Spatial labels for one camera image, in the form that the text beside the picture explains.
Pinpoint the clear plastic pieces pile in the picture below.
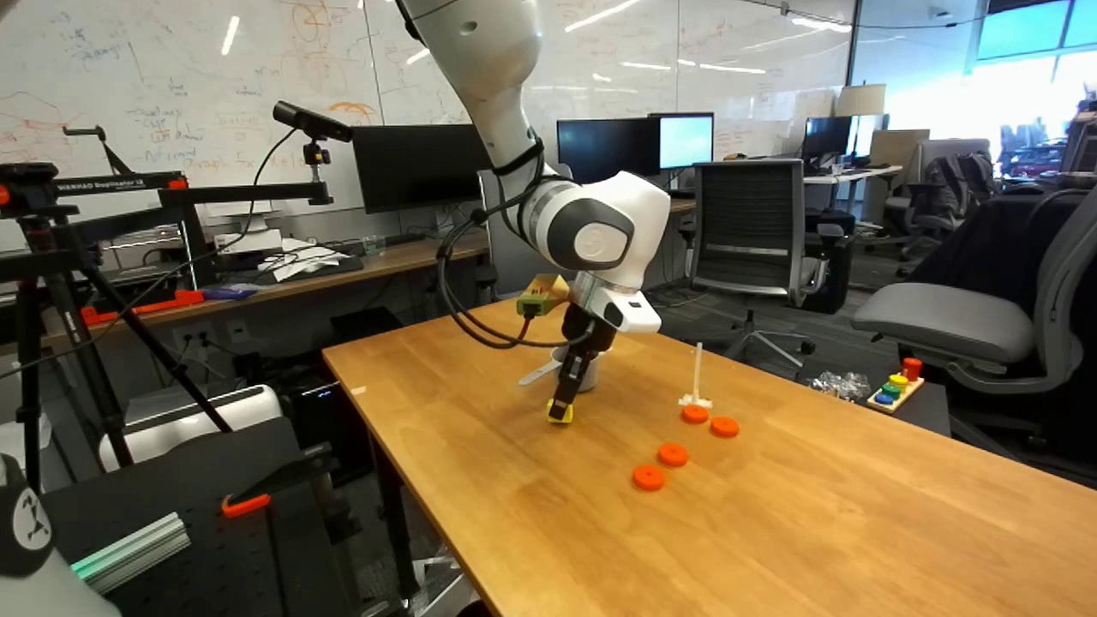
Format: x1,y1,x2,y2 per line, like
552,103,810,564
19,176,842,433
814,366,876,406

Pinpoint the wall whiteboard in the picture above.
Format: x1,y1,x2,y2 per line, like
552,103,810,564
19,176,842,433
0,0,854,251

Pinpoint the black camera on boom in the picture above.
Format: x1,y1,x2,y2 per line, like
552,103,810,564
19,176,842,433
266,95,358,171

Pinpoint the black tripod with orange knobs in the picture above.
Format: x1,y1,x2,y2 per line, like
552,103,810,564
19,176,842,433
0,120,335,499

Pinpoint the grey padded office chair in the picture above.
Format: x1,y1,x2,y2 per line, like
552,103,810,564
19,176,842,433
852,185,1097,461

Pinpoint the colourful stacking toy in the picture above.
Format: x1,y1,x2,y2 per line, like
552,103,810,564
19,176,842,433
863,353,929,414

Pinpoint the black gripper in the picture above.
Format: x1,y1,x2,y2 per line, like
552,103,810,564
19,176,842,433
544,303,628,424

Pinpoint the wrist-mounted camera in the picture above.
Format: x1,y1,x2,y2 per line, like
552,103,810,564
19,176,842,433
513,275,577,321

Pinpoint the white cylinder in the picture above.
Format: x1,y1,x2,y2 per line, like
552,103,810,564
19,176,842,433
96,381,284,476

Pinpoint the red bar clamp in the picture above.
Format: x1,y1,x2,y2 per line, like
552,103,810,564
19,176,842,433
76,285,208,334

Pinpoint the white papers pile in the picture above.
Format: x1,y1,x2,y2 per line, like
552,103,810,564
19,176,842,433
215,231,368,285

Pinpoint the lit monitor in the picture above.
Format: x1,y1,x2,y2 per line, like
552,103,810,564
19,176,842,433
652,109,720,176

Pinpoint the black monitor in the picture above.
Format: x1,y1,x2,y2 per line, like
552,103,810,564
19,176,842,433
351,120,496,216
802,113,854,176
556,117,661,185

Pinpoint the background desk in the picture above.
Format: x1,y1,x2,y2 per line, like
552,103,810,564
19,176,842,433
802,160,904,192

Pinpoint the black table leg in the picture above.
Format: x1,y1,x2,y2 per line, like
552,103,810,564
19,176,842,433
368,439,425,610

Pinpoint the pale monitor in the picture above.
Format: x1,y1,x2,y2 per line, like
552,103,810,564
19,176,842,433
869,128,932,171

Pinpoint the orange clamp handle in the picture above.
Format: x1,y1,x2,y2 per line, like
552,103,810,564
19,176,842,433
219,491,278,524

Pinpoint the black mesh office chair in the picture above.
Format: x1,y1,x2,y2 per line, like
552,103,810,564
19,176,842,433
688,155,818,372

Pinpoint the silver aluminium bar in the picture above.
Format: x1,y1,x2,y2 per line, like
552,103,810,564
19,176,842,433
64,508,195,598

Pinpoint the wooden desk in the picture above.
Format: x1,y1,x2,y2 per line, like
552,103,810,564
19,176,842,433
38,233,496,345

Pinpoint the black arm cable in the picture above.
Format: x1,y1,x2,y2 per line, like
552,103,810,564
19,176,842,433
436,134,577,353

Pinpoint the black box under table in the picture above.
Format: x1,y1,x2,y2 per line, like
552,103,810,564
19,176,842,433
287,365,381,461

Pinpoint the black platform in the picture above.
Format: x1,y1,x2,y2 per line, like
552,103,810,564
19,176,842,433
38,414,389,617

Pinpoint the white peg stand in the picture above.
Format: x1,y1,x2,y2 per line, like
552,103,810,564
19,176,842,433
677,340,716,412

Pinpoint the black cap with logo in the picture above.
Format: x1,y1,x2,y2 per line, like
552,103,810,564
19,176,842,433
0,452,57,580

